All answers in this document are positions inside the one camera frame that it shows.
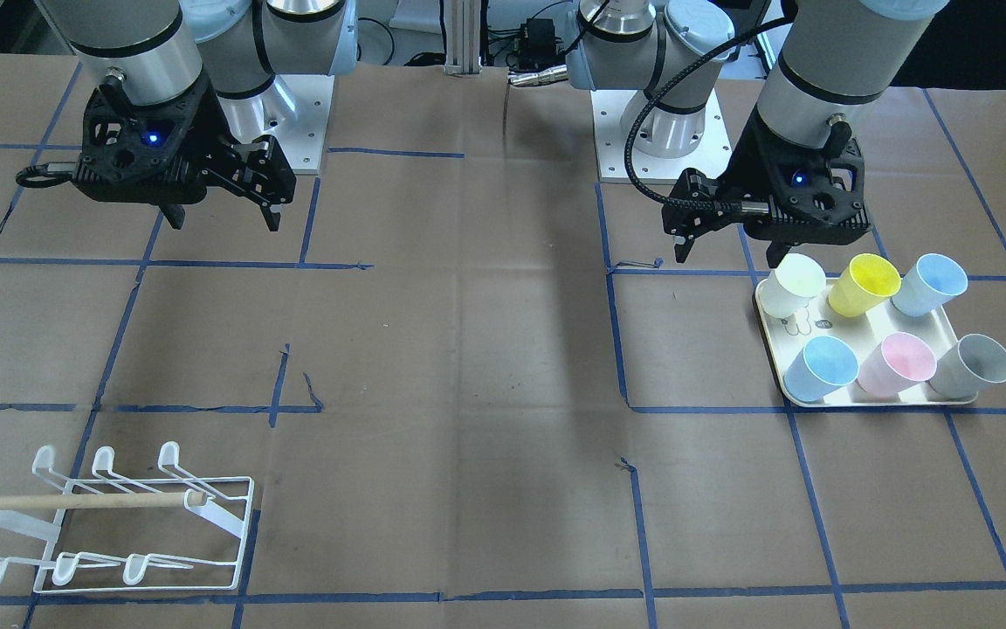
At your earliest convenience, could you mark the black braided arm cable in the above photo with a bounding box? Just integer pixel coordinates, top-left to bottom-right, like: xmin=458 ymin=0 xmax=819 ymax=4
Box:
xmin=624 ymin=16 xmax=796 ymax=208

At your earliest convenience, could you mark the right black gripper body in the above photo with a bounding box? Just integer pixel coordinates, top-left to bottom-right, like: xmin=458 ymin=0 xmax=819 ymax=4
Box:
xmin=72 ymin=68 xmax=235 ymax=206

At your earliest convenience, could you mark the light blue cup front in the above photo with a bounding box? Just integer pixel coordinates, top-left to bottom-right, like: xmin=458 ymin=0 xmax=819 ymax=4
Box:
xmin=783 ymin=337 xmax=859 ymax=403

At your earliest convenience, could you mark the aluminium frame post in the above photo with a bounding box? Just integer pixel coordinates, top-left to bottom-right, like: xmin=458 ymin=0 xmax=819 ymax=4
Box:
xmin=439 ymin=0 xmax=488 ymax=76

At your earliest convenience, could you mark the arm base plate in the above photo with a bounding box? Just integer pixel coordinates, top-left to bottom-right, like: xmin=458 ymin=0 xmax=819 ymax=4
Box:
xmin=591 ymin=89 xmax=731 ymax=184
xmin=272 ymin=74 xmax=335 ymax=176

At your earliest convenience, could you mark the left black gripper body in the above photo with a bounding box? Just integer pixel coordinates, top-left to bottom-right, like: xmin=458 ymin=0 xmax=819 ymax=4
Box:
xmin=716 ymin=111 xmax=871 ymax=246

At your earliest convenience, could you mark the light blue cup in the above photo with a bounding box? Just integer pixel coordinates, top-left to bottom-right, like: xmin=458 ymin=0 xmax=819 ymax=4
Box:
xmin=783 ymin=337 xmax=859 ymax=403
xmin=891 ymin=253 xmax=968 ymax=317

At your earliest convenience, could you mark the light blue cup back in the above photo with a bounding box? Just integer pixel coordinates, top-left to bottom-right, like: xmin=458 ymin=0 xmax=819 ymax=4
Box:
xmin=891 ymin=253 xmax=968 ymax=317

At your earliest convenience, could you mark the pink plastic cup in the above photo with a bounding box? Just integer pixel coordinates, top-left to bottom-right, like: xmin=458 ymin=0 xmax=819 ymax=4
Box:
xmin=856 ymin=333 xmax=937 ymax=398

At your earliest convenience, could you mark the white wire cup rack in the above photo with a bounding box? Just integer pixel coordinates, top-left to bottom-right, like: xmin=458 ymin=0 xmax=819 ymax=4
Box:
xmin=0 ymin=441 xmax=256 ymax=596

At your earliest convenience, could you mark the grey plastic cup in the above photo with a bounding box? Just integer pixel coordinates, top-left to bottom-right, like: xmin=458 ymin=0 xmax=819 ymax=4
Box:
xmin=928 ymin=334 xmax=1006 ymax=398

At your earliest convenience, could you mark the white plastic cup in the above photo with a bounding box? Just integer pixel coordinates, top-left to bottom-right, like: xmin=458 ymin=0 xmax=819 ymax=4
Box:
xmin=759 ymin=253 xmax=827 ymax=318

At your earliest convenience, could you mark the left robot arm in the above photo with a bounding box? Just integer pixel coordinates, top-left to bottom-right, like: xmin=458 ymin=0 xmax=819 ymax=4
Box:
xmin=564 ymin=1 xmax=945 ymax=267

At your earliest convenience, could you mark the yellow plastic cup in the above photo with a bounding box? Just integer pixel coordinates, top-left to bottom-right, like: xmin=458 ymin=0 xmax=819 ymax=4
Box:
xmin=827 ymin=253 xmax=902 ymax=318

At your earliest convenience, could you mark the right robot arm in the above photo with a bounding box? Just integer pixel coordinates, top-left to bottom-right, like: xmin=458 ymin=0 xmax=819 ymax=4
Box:
xmin=16 ymin=1 xmax=358 ymax=232

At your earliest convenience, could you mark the cream plastic tray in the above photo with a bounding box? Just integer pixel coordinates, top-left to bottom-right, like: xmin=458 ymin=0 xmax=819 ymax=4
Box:
xmin=755 ymin=279 xmax=978 ymax=409

